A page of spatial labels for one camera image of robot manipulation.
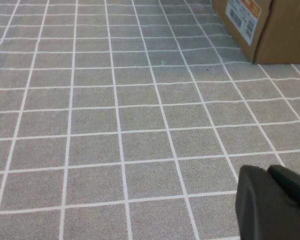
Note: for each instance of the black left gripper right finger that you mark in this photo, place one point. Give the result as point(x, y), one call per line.
point(292, 186)

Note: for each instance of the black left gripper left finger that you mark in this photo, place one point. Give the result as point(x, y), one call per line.
point(260, 212)

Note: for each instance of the brown cardboard shoe box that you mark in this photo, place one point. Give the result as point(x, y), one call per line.
point(282, 32)

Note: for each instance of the grey white-checked tablecloth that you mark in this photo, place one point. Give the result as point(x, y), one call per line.
point(115, 125)

